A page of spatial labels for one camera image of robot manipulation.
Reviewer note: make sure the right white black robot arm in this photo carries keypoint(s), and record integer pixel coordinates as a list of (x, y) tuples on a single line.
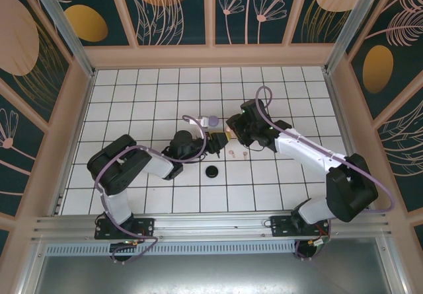
[(307, 148)]

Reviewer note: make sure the aluminium corner post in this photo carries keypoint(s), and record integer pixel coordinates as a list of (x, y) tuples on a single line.
[(360, 20), (64, 20)]

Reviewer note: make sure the grey metal sheet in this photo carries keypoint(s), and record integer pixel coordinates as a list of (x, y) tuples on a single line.
[(215, 277)]

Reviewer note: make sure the pink earbuds charging case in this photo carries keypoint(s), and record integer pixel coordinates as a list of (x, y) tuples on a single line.
[(228, 130)]

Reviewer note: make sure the purple earbuds charging case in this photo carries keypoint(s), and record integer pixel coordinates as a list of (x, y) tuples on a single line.
[(214, 120)]

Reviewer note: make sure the aluminium frame rail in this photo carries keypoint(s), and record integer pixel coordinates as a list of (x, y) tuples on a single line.
[(215, 224)]

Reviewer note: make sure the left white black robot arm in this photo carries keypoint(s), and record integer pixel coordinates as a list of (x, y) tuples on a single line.
[(158, 166)]

